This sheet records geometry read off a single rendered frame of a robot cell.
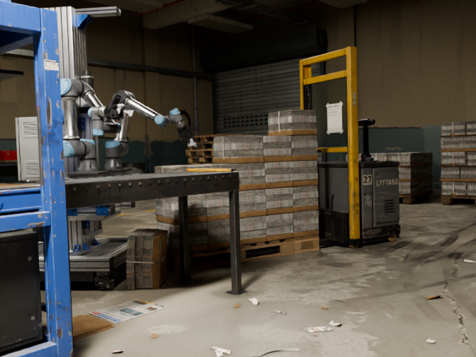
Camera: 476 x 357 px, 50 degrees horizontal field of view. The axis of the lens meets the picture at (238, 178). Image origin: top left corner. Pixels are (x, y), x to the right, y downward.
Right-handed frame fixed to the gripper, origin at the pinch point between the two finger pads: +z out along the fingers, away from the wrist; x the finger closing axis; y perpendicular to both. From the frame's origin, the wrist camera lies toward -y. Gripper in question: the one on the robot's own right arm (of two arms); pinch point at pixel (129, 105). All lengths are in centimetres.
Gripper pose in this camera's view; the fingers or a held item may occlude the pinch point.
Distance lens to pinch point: 332.3
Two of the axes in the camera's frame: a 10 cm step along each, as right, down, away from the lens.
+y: -0.5, 10.0, -0.6
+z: 8.4, 0.1, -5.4
